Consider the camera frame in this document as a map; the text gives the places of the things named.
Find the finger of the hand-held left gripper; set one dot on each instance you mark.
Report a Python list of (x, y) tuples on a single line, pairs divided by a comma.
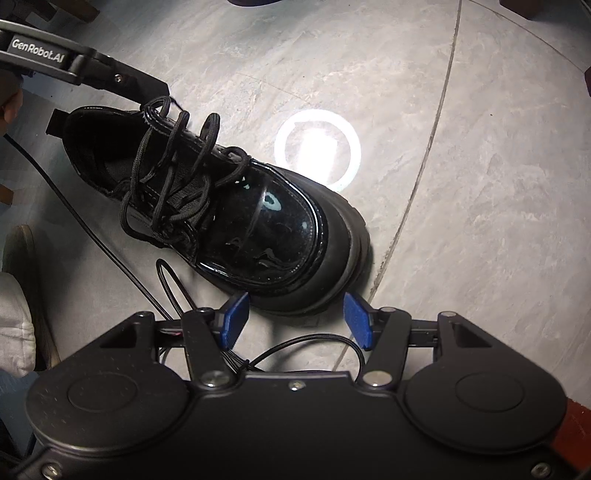
[(138, 90)]

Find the black patent leather shoe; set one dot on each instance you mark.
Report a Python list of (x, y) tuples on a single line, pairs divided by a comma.
[(277, 240)]

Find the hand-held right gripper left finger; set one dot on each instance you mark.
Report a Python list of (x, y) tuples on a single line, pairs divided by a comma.
[(235, 318)]

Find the red-brown wooden chair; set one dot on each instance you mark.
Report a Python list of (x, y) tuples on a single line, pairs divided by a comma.
[(577, 424)]

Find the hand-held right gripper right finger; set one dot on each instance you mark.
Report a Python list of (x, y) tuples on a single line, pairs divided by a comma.
[(358, 323)]

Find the person's left hand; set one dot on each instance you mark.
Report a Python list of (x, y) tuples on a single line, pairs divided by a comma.
[(10, 110)]

